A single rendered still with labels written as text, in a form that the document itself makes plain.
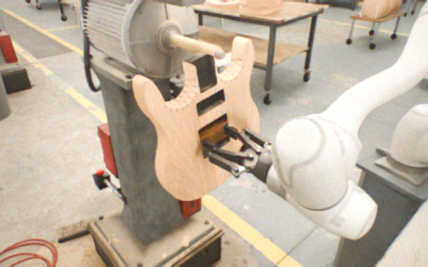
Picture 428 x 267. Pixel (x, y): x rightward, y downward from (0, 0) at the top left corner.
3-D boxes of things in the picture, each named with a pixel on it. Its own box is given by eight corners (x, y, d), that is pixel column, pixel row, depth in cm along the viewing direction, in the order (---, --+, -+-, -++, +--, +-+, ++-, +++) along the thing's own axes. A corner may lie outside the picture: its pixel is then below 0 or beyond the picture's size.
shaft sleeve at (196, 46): (169, 41, 89) (174, 32, 89) (177, 47, 92) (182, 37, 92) (211, 57, 78) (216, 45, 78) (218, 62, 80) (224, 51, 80)
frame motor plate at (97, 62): (81, 62, 122) (79, 53, 120) (136, 51, 136) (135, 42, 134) (127, 90, 99) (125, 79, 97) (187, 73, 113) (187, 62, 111)
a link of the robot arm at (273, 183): (310, 186, 71) (288, 174, 75) (312, 156, 66) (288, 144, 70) (284, 209, 67) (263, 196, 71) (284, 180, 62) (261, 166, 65)
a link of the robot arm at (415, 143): (397, 140, 136) (414, 94, 125) (445, 159, 124) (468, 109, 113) (381, 155, 127) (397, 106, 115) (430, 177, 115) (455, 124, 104)
